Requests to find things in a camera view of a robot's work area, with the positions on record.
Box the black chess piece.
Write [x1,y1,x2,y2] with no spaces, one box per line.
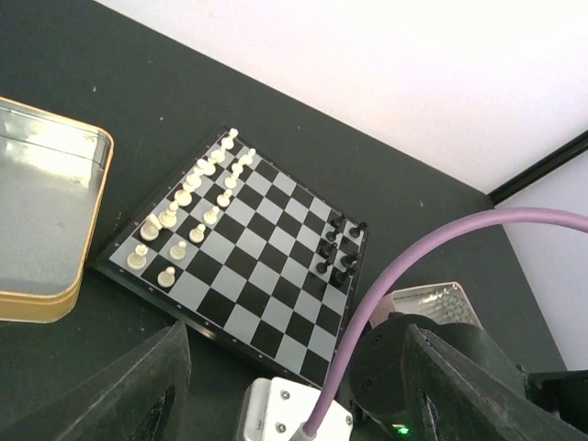
[330,267,356,288]
[349,221,368,238]
[318,243,337,259]
[325,230,341,243]
[340,252,359,268]
[315,259,334,275]
[329,215,345,229]

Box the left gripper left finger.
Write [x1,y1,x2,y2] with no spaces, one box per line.
[1,322,191,440]

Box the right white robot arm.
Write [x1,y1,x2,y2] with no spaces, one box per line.
[348,312,587,440]

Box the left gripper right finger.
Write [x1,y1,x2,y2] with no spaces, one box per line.
[401,324,587,440]

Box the right black frame post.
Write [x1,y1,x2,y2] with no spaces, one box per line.
[488,131,588,205]

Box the black and silver chessboard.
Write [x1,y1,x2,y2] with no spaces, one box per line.
[95,128,368,387]

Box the pink metal tin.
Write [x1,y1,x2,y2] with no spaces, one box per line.
[368,282,482,328]

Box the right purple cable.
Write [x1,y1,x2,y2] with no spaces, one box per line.
[293,207,588,441]

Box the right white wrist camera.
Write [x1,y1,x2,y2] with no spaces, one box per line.
[234,377,354,441]

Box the gold metal tin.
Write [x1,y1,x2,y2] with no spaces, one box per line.
[1,97,115,323]

